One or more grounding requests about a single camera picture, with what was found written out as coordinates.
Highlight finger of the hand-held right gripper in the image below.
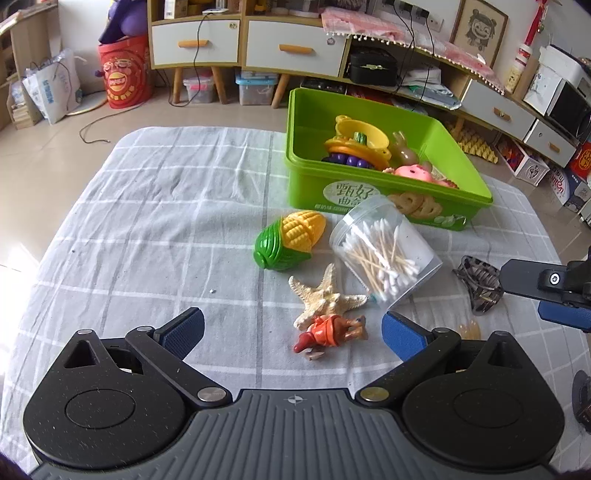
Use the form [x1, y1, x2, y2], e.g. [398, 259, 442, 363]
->
[500, 247, 591, 305]
[538, 300, 591, 334]

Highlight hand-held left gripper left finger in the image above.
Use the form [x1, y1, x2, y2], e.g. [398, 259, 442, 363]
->
[63, 308, 234, 409]

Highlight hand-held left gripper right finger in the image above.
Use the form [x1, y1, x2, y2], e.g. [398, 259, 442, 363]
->
[360, 310, 529, 402]

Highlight black hair claw clip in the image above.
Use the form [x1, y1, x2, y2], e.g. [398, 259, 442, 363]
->
[451, 255, 506, 318]

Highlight orange toy figurine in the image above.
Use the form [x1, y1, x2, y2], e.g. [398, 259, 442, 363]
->
[292, 314, 369, 361]

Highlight beige starfish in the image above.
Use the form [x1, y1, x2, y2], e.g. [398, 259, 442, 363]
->
[288, 263, 369, 330]

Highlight clear cotton swab jar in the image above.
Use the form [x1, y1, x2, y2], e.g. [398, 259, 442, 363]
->
[329, 194, 443, 309]

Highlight toy corn cob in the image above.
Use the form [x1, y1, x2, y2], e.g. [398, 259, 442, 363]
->
[252, 210, 328, 271]

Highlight brown translucent toy figure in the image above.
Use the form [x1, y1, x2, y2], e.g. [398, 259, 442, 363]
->
[392, 130, 435, 172]

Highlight purple toy grapes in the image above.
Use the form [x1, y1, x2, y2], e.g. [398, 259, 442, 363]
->
[321, 152, 377, 169]

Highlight orange toy pumpkin slice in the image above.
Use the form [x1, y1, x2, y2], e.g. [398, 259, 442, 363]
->
[324, 134, 393, 168]

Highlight yellow toy colander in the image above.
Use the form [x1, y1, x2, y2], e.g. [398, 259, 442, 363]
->
[335, 115, 393, 160]

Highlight green plastic box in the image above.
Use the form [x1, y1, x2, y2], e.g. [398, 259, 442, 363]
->
[284, 88, 494, 232]

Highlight white printed carton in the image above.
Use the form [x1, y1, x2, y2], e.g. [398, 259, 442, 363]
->
[549, 167, 580, 207]

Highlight white toy crate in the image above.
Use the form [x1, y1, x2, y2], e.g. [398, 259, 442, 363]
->
[496, 138, 551, 186]

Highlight grey checked cloth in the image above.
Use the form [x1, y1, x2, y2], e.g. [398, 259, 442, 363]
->
[7, 126, 578, 402]

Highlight red printed carton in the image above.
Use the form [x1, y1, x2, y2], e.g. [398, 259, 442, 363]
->
[567, 141, 591, 178]

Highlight black microwave oven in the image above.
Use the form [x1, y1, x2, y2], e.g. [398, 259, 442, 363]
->
[546, 78, 591, 138]

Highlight long wooden console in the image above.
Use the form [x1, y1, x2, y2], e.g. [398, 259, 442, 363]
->
[342, 32, 591, 169]

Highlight folded light clothes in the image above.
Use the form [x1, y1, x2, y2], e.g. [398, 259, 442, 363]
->
[399, 65, 462, 112]

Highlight clear storage box red lid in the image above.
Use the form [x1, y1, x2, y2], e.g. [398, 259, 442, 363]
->
[183, 76, 216, 104]

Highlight round white floor base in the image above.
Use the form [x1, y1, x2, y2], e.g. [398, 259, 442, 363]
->
[69, 90, 109, 116]

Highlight red hanging ornament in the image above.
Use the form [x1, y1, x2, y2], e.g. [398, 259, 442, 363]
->
[526, 0, 551, 47]

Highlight clear storage box blue lid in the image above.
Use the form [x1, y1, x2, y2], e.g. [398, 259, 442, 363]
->
[235, 70, 280, 107]

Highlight framed cartoon picture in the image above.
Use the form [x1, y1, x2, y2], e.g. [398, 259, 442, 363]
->
[450, 0, 509, 68]

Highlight red printed barrel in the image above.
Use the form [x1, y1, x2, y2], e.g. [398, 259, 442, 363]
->
[97, 36, 154, 110]

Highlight black case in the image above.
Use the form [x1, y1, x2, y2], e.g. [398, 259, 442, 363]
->
[346, 47, 399, 88]

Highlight white shopping bag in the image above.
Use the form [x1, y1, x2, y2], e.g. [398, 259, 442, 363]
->
[22, 48, 84, 125]

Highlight wooden cabinet on legs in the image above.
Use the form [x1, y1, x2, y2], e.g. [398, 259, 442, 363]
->
[147, 0, 352, 109]

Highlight pink lace cloth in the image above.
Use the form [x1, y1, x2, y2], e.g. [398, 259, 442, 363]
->
[321, 7, 504, 95]

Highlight purple plush toy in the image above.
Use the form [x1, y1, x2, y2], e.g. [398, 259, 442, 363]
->
[99, 0, 151, 45]

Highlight wooden bookshelf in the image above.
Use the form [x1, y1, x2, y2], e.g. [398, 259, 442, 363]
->
[0, 7, 61, 130]

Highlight white drawer with orange handle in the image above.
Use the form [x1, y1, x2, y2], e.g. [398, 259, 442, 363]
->
[524, 120, 578, 168]
[462, 79, 539, 141]
[245, 19, 349, 77]
[151, 18, 240, 65]

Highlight black floor cable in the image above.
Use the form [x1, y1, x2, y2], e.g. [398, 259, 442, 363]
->
[79, 111, 116, 145]

